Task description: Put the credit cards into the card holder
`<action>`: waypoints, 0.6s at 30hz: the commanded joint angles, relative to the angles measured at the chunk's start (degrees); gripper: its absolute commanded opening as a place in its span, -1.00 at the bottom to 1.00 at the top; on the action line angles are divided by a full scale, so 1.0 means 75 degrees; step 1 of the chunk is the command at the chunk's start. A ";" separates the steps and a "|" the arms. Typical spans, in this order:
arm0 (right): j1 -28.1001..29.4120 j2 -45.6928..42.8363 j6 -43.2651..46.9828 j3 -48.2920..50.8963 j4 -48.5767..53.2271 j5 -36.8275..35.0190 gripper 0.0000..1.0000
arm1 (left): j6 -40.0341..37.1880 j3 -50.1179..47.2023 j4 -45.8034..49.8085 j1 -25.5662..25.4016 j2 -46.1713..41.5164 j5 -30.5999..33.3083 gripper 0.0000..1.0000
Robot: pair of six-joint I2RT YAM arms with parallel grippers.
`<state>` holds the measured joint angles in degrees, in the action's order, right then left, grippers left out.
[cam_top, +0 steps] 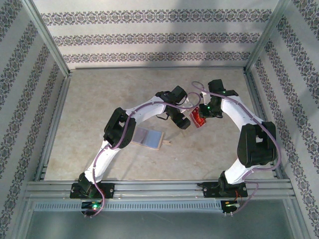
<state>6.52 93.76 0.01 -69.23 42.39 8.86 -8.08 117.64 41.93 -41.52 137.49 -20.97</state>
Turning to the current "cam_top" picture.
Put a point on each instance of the red credit card stack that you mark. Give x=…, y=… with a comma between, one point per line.
x=198, y=120

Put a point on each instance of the clear acrylic card box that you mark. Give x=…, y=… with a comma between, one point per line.
x=202, y=127

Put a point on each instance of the wooden board with clear cover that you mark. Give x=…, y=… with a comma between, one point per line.
x=149, y=138

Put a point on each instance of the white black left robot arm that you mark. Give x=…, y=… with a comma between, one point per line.
x=144, y=112

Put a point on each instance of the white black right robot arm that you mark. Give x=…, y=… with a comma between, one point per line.
x=236, y=112

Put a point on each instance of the grey metal bottom panel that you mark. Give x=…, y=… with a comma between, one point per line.
x=159, y=226

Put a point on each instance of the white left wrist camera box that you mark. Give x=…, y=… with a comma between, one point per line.
x=188, y=107

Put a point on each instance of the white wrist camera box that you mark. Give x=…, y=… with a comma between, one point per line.
x=205, y=97
x=188, y=107

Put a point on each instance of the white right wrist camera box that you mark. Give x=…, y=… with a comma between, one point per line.
x=205, y=97

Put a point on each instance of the aluminium right side rail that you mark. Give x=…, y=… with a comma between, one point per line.
x=261, y=119

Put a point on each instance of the aluminium rail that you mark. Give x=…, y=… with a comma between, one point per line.
x=53, y=124
x=261, y=119
x=159, y=189
x=159, y=67

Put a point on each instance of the aluminium back rail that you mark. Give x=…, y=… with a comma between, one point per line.
x=159, y=67

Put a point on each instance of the aluminium front rail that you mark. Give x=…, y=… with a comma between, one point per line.
x=159, y=189

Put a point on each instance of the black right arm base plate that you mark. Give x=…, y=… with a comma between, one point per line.
x=208, y=191

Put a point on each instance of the aluminium right corner post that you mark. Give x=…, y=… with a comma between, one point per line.
x=266, y=35

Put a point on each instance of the aluminium corner post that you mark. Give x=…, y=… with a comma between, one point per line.
x=266, y=35
x=47, y=42

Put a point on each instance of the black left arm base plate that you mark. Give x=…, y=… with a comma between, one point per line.
x=109, y=190

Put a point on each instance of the aluminium left side rail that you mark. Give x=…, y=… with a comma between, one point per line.
x=53, y=124

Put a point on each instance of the aluminium left corner post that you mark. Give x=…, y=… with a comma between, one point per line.
x=47, y=42

